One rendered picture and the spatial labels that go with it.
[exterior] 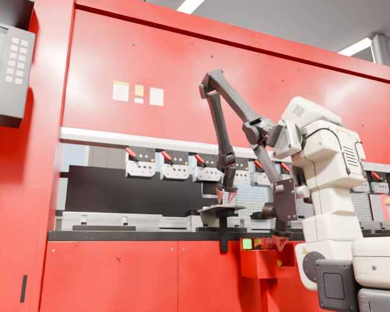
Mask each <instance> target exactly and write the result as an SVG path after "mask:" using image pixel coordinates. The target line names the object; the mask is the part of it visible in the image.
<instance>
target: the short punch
mask: <svg viewBox="0 0 390 312"><path fill-rule="evenodd" d="M217 183H218V182H208V181H202V197H207V198H218V195H217V192H216V187H218V186H216V185H217Z"/></svg>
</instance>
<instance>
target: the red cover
mask: <svg viewBox="0 0 390 312"><path fill-rule="evenodd" d="M75 9H78V10H82V11H87V12H91V13H94V14H100V15H104V16H107V17H112V18H116V19H120V20H125V21H128V22H133V23H136V24H141V25H146V26H149V27H153V28H159V29H162V30H166V31H169V32H175V33H179V34H182V35H187V36H191V37H195V38H200V39H203V40H208V41H212V42H216V43H221V44H224V45H228V46H234V47H237V48H241V49H245V50H250V51H254V52H257V53H262V54H267V55H270V56H275V57H278V58H283V59H288V60H291V61H296V62H299V63H304V64H309V65H312V66H317V67H321V68H325V69H329V70H333V71H337V72H342V73H345V74H350V75H353V76H358V77H363V78H366V79H371V80H376V81H379V82H384V83H387V84H390V67H389V66H384V65H381V64H377V63H373V62H370V61H365V60H362V59H358V58H354V57H351V56H347V55H344V54H340V53H335V52H332V51H328V50H324V49H321V48H317V47H313V46H310V45H305V44H302V43H298V42H295V41H291V40H286V39H283V38H279V37H275V36H272V35H268V34H265V33H261V32H256V31H253V30H249V29H246V28H242V27H237V26H234V25H230V24H226V23H223V22H219V21H216V20H212V19H207V18H204V17H200V16H197V15H192V14H188V13H185V12H181V11H177V10H174V9H170V8H167V7H163V6H158V5H155V4H151V3H148V2H144V1H140V0H76V4H75Z"/></svg>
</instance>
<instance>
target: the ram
mask: <svg viewBox="0 0 390 312"><path fill-rule="evenodd" d="M220 68H221V69H222V70H223V75H224V77H225V78H226V80H227V81H228V82H229V83H230V85H231V86H232V87H233V88H234V89H235V90H236V91H237V92H238V94H239V95H240V96H241V97H242V98H243V100H244V101H245V102H246V103H247V104H248V105H249V106H250V107H251V108H252V109H253V110H254V111H255V112H256V113H257V114H259V115H260V116H263V115H264V116H265V117H266V118H267V119H271V120H273V122H274V123H277V124H278V122H279V120H281V116H282V115H283V113H284V111H285V110H286V108H287V107H288V105H289V103H290V102H291V100H292V99H293V98H295V97H301V98H304V99H306V100H309V101H311V102H313V103H316V104H318V105H321V106H323V107H325V108H326V109H328V110H329V111H331V112H332V113H334V114H335V115H337V116H338V117H340V118H341V120H342V124H343V125H344V126H345V129H348V130H350V131H353V132H355V133H357V134H358V136H359V138H360V142H362V147H363V151H364V154H365V157H366V159H365V160H364V161H363V162H370V163H380V164H386V165H390V84H387V83H384V82H379V81H376V80H371V79H366V78H363V77H358V76H353V75H350V74H345V73H342V72H337V71H333V70H329V69H325V68H321V67H317V66H312V65H309V64H304V63H299V62H296V61H291V60H288V59H283V58H278V57H275V56H270V55H267V54H262V53H257V52H254V51H250V50H245V49H241V48H237V47H234V46H228V45H224V44H221V43H216V42H212V41H208V40H203V39H200V38H195V37H191V36H187V35H182V34H179V33H175V32H169V31H166V30H162V29H159V28H153V27H149V26H146V25H141V24H136V23H133V22H128V21H125V20H120V19H116V18H112V17H107V16H104V15H100V14H94V13H91V12H87V11H82V10H78V9H75V11H74V21H73V27H72V38H71V48H70V54H69V64H68V70H67V81H66V91H65V97H64V108H63V118H62V125H61V127H64V128H74V129H85V130H91V131H101V132H111V133H117V134H127V135H133V136H144V137H154V138H160V139H171V140H176V141H187V142H197V143H203V144H213V145H218V142H217V136H216V133H215V128H214V124H213V120H212V116H211V113H210V108H209V104H208V102H207V99H202V98H201V95H200V92H199V85H200V84H201V82H202V80H203V78H204V76H205V75H206V73H207V72H210V71H215V70H217V69H220ZM114 81H118V82H125V83H128V84H129V90H128V102H127V101H122V100H115V99H113V85H114ZM135 85H143V86H144V96H139V95H135ZM150 87H153V88H158V89H164V91H163V106H157V105H149V102H150ZM135 97H138V98H143V103H136V102H134V98H135ZM220 101H221V105H222V110H223V115H224V118H225V124H226V127H227V132H228V136H229V140H230V143H231V145H232V147H241V148H246V149H251V147H250V146H249V142H248V140H247V138H246V135H245V133H244V132H243V130H242V125H243V122H242V120H241V119H240V117H239V116H238V115H237V114H236V113H235V112H234V111H233V109H232V108H231V107H230V105H229V104H228V103H227V102H226V101H225V100H224V98H223V97H222V96H221V95H220ZM60 143H64V144H76V145H88V146H95V147H107V148H114V149H126V148H127V147H128V146H129V145H131V146H138V147H150V148H155V152H158V153H161V152H162V151H163V150H164V149H168V150H179V151H186V152H189V156H193V155H194V154H195V153H204V154H216V155H218V153H219V150H214V149H203V148H196V147H185V146H179V145H168V144H157V143H151V142H140V141H129V140H122V139H112V138H105V137H95V136H83V135H77V134H66V133H61V135H60Z"/></svg>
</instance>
